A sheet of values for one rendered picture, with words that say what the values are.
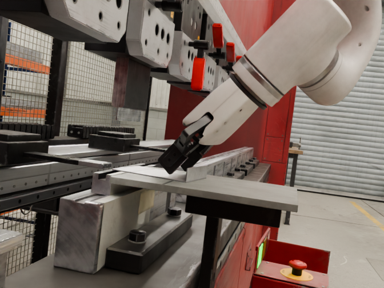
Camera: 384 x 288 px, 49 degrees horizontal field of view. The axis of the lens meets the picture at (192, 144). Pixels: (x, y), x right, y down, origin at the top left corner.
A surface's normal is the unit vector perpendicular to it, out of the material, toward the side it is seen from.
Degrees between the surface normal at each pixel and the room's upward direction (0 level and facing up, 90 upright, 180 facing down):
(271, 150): 90
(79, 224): 90
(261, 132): 90
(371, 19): 102
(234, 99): 90
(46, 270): 0
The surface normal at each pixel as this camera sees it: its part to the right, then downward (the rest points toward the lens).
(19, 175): 0.97, 0.12
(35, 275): 0.11, -0.99
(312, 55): 0.25, 0.58
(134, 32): -0.23, 0.03
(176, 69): -0.25, 0.72
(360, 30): -0.79, -0.04
